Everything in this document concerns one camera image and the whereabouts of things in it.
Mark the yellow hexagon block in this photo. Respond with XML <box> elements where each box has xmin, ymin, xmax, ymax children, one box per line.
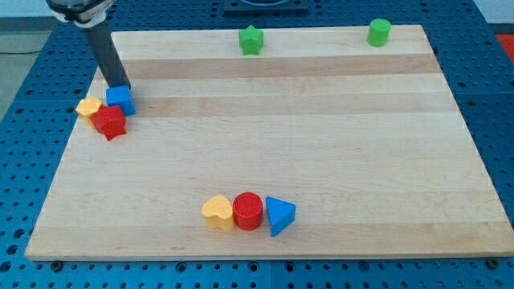
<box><xmin>75</xmin><ymin>97</ymin><xmax>103</xmax><ymax>128</ymax></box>

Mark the blue cube block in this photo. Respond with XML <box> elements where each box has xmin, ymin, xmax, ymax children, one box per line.
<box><xmin>106</xmin><ymin>85</ymin><xmax>136</xmax><ymax>116</ymax></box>

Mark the red star block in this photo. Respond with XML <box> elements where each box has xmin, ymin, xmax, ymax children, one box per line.
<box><xmin>91</xmin><ymin>105</ymin><xmax>127</xmax><ymax>141</ymax></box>

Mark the yellow heart block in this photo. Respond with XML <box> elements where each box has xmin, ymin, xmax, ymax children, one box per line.
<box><xmin>201</xmin><ymin>195</ymin><xmax>235</xmax><ymax>230</ymax></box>

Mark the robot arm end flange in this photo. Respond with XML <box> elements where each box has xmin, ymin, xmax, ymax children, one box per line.
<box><xmin>46</xmin><ymin>0</ymin><xmax>116</xmax><ymax>28</ymax></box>

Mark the green cylinder block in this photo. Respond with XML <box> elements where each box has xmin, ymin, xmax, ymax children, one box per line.
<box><xmin>366</xmin><ymin>18</ymin><xmax>392</xmax><ymax>47</ymax></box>

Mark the wooden board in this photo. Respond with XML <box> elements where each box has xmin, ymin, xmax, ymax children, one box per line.
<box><xmin>26</xmin><ymin>25</ymin><xmax>513</xmax><ymax>261</ymax></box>

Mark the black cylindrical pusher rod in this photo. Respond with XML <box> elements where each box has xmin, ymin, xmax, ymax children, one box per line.
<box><xmin>83</xmin><ymin>22</ymin><xmax>131</xmax><ymax>88</ymax></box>

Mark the red cylinder block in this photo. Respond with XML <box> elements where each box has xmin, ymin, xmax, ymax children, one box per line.
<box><xmin>232</xmin><ymin>192</ymin><xmax>263</xmax><ymax>231</ymax></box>

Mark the green star block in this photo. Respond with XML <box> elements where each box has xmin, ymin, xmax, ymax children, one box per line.
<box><xmin>239</xmin><ymin>25</ymin><xmax>264</xmax><ymax>55</ymax></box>

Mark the blue triangle block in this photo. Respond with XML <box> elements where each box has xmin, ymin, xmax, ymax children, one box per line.
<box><xmin>265</xmin><ymin>197</ymin><xmax>296</xmax><ymax>237</ymax></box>

